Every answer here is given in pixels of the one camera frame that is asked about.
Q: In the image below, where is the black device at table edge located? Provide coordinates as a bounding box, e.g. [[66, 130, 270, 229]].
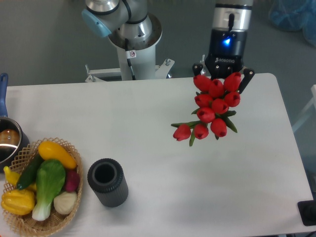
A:
[[297, 200, 316, 226]]

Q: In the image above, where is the woven wicker basket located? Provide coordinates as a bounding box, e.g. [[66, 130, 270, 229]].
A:
[[2, 138, 83, 237]]

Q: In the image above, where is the yellow bell pepper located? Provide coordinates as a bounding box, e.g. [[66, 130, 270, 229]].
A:
[[1, 190, 35, 216]]

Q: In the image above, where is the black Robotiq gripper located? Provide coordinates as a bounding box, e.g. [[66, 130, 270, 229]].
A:
[[192, 29, 255, 94]]

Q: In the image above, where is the dark green cucumber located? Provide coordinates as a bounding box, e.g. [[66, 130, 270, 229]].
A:
[[16, 153, 44, 190]]

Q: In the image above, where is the white frame at right edge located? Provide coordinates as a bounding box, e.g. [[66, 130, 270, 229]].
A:
[[292, 84, 316, 133]]

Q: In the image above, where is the blue handled saucepan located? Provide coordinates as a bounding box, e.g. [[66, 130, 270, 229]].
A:
[[0, 73, 29, 173]]

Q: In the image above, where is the red tulip bouquet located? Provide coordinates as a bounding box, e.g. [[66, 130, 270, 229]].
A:
[[171, 72, 241, 146]]

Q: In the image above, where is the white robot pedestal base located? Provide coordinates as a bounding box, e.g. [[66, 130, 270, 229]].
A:
[[85, 46, 175, 82]]

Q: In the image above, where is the purple red radish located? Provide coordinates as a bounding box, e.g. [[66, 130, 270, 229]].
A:
[[64, 170, 80, 192]]

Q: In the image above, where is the white garlic bulb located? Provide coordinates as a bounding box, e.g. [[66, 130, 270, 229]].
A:
[[53, 192, 77, 215]]

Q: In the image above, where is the blue plastic bag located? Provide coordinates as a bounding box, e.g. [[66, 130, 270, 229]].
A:
[[268, 0, 316, 46]]

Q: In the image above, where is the green bok choy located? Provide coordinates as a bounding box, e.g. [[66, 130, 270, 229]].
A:
[[32, 159, 66, 221]]

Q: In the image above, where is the yellow squash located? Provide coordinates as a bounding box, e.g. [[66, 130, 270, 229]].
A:
[[38, 141, 77, 169]]

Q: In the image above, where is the dark grey ribbed vase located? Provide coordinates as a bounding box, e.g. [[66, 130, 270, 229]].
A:
[[87, 158, 129, 207]]

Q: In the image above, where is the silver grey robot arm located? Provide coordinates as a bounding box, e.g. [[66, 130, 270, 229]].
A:
[[81, 0, 255, 92]]

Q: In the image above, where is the small yellow gourd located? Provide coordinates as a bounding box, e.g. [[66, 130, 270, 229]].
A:
[[3, 165, 37, 192]]

